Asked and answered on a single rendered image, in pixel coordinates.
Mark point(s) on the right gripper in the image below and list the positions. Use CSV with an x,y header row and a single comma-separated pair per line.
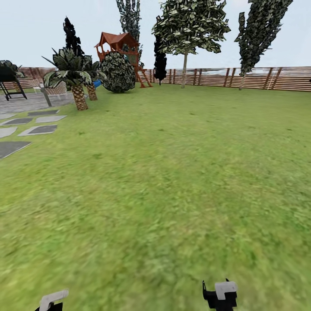
x,y
220,305

